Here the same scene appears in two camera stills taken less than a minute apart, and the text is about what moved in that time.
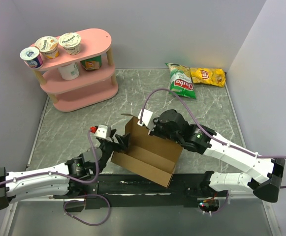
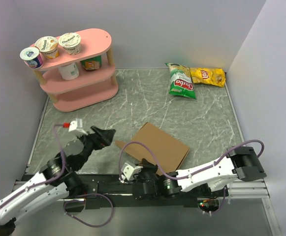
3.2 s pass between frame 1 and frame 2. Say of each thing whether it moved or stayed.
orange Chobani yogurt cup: stayed
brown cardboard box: moved
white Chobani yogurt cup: stayed
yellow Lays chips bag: stayed
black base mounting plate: stayed
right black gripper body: moved
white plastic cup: stayed
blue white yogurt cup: stayed
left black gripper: moved
